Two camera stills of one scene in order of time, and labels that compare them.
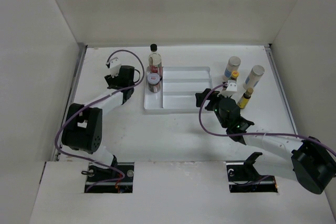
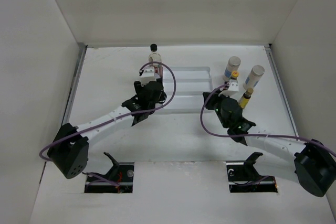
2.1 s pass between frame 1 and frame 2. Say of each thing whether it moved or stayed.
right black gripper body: stayed
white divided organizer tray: stayed
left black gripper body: moved
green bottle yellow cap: stayed
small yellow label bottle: stayed
